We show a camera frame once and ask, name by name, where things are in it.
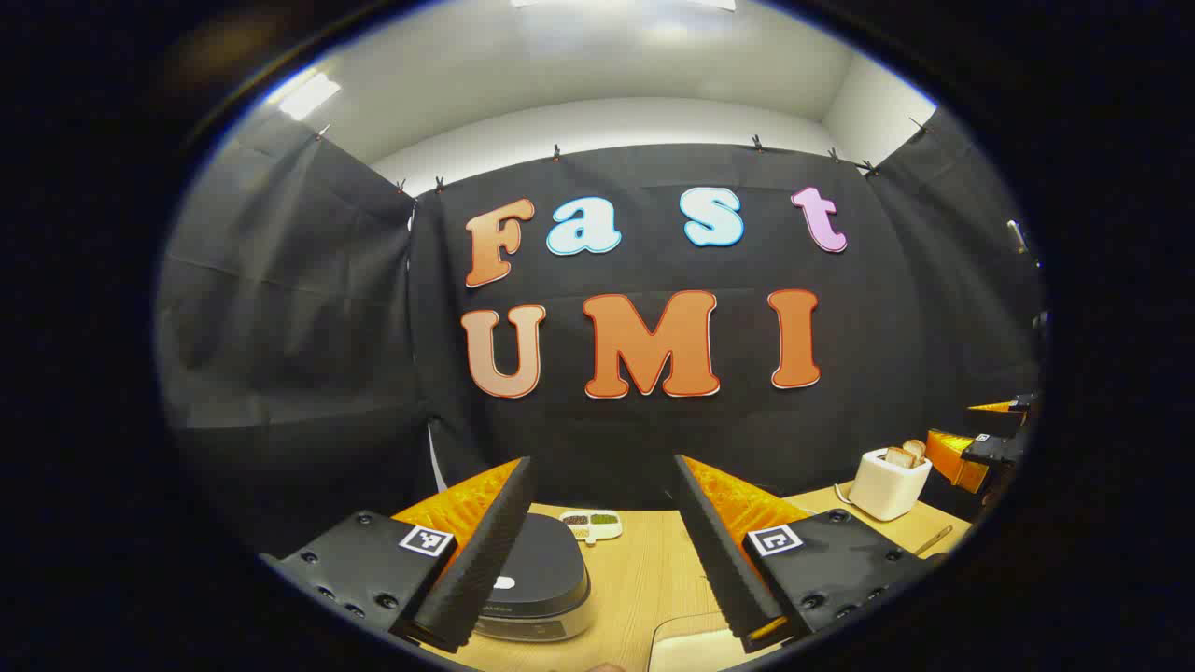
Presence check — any cream white toaster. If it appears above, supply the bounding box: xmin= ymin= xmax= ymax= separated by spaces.
xmin=848 ymin=446 xmax=933 ymax=522

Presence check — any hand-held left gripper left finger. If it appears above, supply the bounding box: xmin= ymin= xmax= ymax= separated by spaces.
xmin=260 ymin=455 xmax=541 ymax=654

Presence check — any dark grey rice cooker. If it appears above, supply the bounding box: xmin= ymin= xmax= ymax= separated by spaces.
xmin=471 ymin=511 xmax=592 ymax=643

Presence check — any black backdrop cloth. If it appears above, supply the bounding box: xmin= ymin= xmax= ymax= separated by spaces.
xmin=157 ymin=107 xmax=1047 ymax=552

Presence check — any white tray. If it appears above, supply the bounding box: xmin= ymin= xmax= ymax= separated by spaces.
xmin=647 ymin=611 xmax=750 ymax=671

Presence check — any ceiling light panel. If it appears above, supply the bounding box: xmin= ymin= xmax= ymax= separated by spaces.
xmin=278 ymin=73 xmax=343 ymax=121

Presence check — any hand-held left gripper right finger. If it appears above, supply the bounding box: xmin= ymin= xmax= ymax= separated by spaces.
xmin=672 ymin=455 xmax=949 ymax=654

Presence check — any white divided bean dish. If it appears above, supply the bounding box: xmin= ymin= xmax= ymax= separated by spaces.
xmin=558 ymin=510 xmax=624 ymax=545

